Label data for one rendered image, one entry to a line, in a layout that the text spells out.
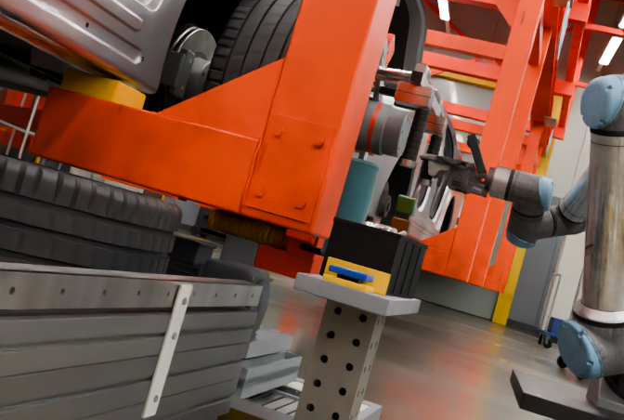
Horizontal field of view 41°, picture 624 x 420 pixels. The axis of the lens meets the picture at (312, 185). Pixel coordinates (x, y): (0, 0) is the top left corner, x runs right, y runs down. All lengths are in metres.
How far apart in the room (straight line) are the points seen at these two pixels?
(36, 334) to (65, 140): 0.94
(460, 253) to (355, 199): 3.77
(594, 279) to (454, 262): 3.77
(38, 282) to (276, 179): 0.80
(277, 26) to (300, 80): 0.40
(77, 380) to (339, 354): 0.59
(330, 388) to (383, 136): 0.84
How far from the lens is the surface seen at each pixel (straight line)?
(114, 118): 1.88
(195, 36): 2.43
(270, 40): 2.10
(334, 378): 1.60
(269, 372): 2.26
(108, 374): 1.23
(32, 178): 1.33
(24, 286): 0.99
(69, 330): 1.10
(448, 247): 5.87
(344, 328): 1.59
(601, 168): 2.03
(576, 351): 2.17
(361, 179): 2.11
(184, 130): 1.80
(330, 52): 1.74
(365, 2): 1.76
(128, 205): 1.40
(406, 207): 1.84
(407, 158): 2.07
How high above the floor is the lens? 0.51
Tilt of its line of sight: 3 degrees up
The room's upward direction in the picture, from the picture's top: 16 degrees clockwise
